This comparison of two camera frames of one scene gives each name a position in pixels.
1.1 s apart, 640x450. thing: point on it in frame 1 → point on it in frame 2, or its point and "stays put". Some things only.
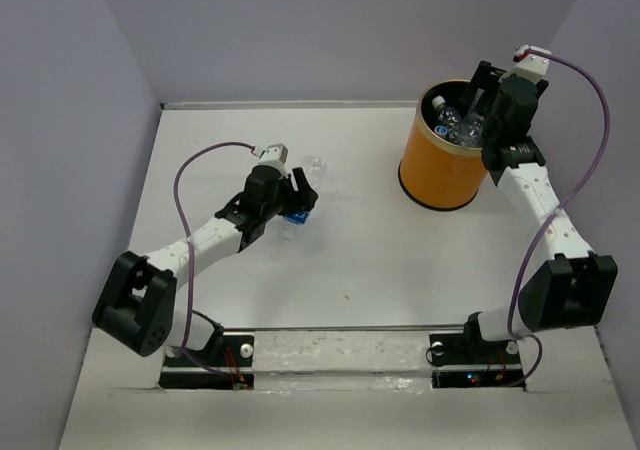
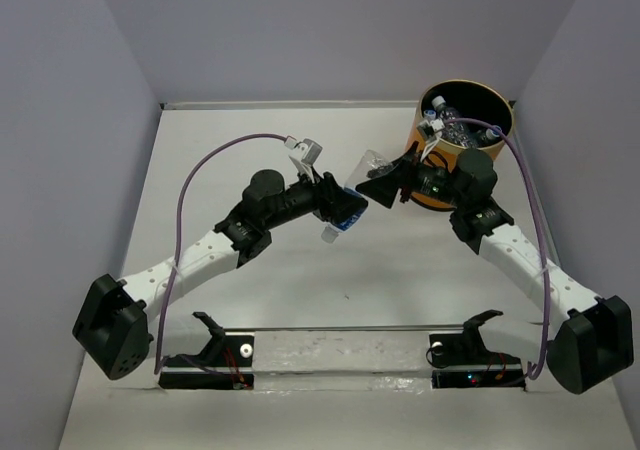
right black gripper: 486,78 → 402,173
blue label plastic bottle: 314,168 → 355,203
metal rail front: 338,327 stays put
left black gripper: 299,201 → 331,203
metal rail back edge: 294,105 stays put
